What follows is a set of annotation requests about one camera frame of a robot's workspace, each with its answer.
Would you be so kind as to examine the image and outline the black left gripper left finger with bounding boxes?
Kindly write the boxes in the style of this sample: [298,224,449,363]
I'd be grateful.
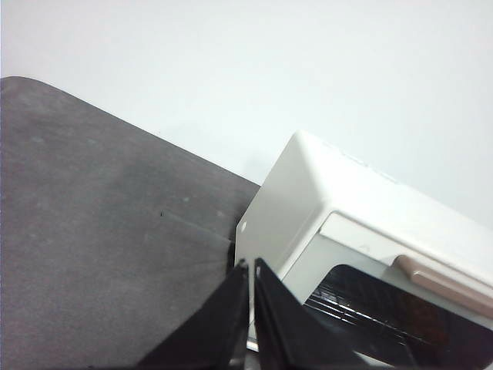
[136,258,250,370]

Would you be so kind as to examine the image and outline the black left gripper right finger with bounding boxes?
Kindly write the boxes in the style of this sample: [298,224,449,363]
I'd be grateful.
[253,257,371,370]

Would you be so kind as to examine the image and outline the oven door with beige handle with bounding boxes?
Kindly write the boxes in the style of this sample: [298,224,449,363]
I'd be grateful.
[275,210,493,370]

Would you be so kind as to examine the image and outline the white toaster oven body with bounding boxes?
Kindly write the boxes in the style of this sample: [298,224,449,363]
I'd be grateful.
[233,129,493,370]

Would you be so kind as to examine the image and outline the dark grey table mat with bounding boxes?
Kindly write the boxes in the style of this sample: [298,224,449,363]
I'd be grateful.
[0,76,263,370]

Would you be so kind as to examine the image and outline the metal wire oven rack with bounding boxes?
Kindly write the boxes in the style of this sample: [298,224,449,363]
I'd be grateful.
[304,281,424,348]

